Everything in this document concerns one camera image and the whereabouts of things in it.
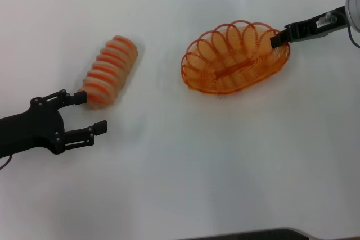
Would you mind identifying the dark curved base panel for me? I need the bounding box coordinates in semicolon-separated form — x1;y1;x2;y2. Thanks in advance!
179;227;318;240

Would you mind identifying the thin dark right arm cable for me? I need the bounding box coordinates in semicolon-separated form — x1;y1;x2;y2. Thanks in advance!
346;25;360;49

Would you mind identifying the thin dark left arm cable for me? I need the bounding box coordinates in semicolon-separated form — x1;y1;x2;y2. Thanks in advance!
0;154;14;171

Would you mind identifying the orange wire basket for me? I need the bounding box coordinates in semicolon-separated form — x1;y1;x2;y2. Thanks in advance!
179;20;292;96

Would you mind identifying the thin dark arm cable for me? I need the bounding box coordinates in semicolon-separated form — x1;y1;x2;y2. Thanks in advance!
346;25;360;49
0;154;14;171

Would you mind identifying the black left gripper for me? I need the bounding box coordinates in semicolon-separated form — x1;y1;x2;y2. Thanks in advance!
0;89;109;160

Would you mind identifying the sliced bread loaf orange crust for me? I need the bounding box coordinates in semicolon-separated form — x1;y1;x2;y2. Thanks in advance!
77;35;139;111

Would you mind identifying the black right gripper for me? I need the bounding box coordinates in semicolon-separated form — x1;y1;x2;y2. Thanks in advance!
270;5;350;49

